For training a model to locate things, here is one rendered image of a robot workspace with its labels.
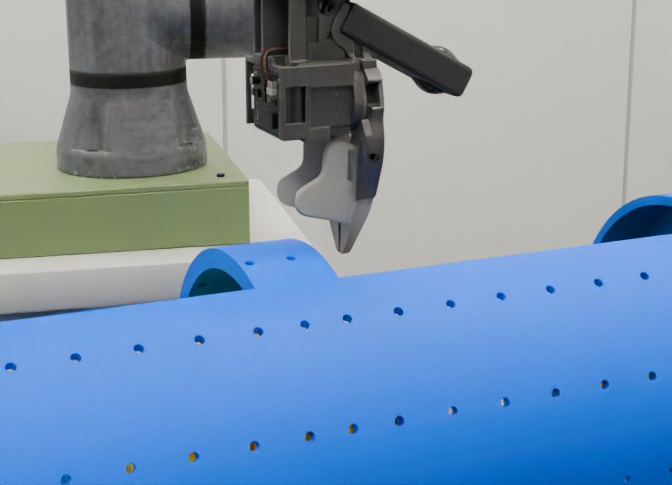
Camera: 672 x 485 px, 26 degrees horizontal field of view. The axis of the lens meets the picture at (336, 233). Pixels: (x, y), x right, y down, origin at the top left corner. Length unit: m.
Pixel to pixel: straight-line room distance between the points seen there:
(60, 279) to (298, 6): 0.43
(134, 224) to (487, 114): 2.72
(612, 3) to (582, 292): 3.05
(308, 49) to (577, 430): 0.34
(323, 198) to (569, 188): 3.13
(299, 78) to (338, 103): 0.04
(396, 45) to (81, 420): 0.36
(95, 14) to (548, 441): 0.62
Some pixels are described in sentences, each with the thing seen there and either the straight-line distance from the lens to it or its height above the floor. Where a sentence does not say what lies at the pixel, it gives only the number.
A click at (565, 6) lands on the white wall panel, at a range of 4.08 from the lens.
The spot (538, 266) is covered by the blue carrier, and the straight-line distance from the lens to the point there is 1.12.
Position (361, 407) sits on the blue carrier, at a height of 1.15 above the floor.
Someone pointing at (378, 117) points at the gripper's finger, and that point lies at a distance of 1.05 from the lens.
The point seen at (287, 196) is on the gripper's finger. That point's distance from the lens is 1.10.
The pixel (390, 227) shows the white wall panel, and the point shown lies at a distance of 4.04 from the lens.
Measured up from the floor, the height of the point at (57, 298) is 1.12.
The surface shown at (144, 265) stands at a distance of 1.36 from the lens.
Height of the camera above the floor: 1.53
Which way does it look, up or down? 15 degrees down
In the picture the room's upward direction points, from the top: straight up
